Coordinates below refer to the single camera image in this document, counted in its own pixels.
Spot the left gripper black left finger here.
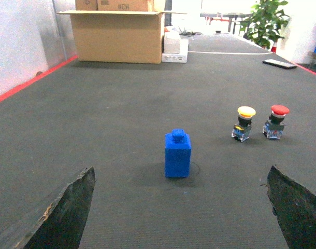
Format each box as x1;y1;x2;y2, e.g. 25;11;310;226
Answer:
0;167;96;248

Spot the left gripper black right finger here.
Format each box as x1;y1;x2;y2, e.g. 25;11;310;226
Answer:
267;165;316;248

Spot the blue block part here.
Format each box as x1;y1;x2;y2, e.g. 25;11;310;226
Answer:
165;129;192;178

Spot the black flat tablet device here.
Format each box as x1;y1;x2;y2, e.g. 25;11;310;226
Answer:
262;59;297;70

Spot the green potted plant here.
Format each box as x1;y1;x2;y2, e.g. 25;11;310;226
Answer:
240;0;290;50

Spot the large open cardboard box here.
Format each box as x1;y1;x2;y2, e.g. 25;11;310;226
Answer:
56;10;187;64

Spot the white small box stack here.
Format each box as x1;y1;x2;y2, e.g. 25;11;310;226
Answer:
162;32;189;63

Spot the upper cardboard box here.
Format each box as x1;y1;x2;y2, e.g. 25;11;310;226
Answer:
75;0;166;12

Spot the red push button switch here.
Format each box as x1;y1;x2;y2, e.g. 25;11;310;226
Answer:
262;104;290;140

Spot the yellow push button switch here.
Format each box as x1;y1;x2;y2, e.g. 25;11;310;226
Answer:
231;106;256;143

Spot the red conveyor side rail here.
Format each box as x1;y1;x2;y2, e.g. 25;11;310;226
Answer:
0;56;78;102

